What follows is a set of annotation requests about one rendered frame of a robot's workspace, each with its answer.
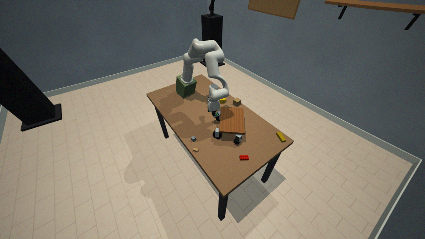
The yellow rectangular block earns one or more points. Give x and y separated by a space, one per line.
281 137

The tan cube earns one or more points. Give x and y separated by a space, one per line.
236 102

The wooden wheeled dolly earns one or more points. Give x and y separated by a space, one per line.
231 122

